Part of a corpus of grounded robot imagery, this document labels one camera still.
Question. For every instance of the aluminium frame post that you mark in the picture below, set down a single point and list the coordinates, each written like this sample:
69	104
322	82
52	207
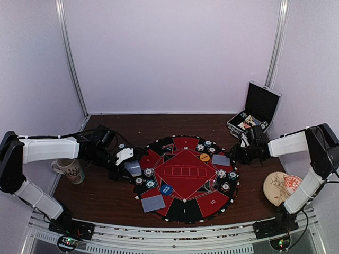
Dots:
69	56
278	43

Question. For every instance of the green chips stack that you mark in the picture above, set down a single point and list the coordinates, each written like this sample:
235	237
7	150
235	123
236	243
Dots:
232	175
207	143

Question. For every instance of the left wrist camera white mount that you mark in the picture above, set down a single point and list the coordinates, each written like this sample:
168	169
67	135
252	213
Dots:
123	155

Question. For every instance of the round red black poker mat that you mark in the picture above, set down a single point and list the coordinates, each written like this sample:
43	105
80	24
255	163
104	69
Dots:
186	174

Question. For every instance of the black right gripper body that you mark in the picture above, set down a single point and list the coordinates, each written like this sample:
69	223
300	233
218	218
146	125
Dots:
244	156

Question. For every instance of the black triangular all-in marker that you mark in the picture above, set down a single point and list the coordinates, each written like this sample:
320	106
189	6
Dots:
168	148

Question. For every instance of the orange big blind button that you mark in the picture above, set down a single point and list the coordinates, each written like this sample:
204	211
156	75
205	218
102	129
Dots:
204	157

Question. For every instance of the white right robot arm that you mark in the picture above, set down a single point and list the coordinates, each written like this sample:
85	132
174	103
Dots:
318	147

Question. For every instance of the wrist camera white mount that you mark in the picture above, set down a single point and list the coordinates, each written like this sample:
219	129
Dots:
244	142
123	155

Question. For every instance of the cream floral plate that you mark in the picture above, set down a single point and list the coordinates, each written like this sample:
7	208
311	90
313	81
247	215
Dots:
274	188

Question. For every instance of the dealt blue card seat two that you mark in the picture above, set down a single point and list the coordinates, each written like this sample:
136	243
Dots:
153	203

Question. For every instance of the dealt blue card seat eight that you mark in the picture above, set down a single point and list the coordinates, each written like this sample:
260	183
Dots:
221	160

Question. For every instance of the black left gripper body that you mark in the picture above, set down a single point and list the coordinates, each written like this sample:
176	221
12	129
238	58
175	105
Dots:
99	158

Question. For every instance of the blue small blind button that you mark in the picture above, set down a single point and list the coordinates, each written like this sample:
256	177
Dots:
166	190

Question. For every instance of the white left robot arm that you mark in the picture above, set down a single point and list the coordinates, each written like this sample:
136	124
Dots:
101	146

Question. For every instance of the blue cream chips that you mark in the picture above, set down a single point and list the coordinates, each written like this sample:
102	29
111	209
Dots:
149	172

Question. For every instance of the clear round dealer button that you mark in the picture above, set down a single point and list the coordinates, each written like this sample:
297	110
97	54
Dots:
211	185

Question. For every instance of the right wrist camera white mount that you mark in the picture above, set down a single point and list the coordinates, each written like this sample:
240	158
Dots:
244	142

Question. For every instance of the orange patterned small plate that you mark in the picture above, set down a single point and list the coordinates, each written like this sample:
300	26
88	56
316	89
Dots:
291	183

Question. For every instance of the aluminium poker case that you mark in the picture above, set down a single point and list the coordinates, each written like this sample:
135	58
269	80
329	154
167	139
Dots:
260	109

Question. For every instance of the left aluminium frame post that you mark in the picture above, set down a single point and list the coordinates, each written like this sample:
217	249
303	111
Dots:
69	56

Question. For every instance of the white floral ceramic mug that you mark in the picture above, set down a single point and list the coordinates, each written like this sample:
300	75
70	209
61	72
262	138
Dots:
71	168

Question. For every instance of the right aluminium frame post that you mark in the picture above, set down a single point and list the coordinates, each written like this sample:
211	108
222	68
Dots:
278	43

